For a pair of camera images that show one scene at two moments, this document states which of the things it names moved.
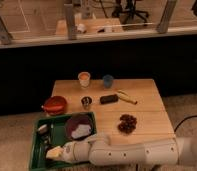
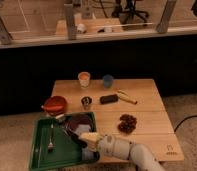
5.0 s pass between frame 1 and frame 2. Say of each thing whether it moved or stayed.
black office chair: stayed
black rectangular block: stayed
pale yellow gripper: moved
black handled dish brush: moved
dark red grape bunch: stayed
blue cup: stayed
